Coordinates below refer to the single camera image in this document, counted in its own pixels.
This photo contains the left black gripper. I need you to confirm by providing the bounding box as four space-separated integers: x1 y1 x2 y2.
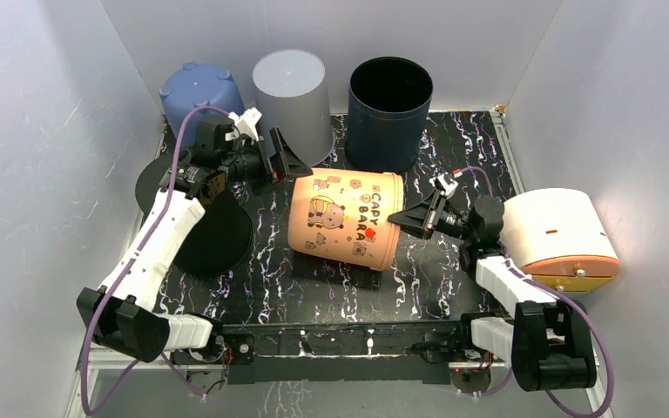
220 129 313 196

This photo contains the orange bucket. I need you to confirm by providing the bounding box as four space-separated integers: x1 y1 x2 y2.
287 168 405 271

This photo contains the grey plastic bucket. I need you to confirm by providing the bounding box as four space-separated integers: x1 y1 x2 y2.
253 49 335 166

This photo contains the large black bucket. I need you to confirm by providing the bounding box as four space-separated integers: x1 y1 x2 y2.
135 154 253 277

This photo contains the dark blue bucket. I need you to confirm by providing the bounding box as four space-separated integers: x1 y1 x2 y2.
344 57 434 173

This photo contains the blue plastic bucket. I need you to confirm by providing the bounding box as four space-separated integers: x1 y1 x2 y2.
159 61 245 135

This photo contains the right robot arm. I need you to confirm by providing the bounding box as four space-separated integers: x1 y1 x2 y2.
388 191 597 392

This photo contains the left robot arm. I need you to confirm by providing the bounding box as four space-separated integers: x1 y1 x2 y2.
77 117 313 362

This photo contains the white and orange container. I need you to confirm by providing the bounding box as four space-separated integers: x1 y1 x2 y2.
500 188 621 293

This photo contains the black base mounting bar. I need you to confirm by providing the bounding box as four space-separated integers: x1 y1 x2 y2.
223 320 491 384

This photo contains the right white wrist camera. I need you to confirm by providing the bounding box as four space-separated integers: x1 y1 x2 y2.
430 168 463 199

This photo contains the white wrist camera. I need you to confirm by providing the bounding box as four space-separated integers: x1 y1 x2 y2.
430 168 463 199
225 107 262 143

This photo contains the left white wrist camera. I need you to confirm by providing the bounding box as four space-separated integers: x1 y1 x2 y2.
225 107 262 143

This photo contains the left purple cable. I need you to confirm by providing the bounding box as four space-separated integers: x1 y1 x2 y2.
79 104 232 416

